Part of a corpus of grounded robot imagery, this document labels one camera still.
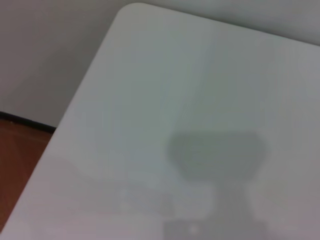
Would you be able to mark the black baseboard strip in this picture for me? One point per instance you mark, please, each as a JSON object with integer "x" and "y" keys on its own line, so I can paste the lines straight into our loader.
{"x": 25, "y": 120}

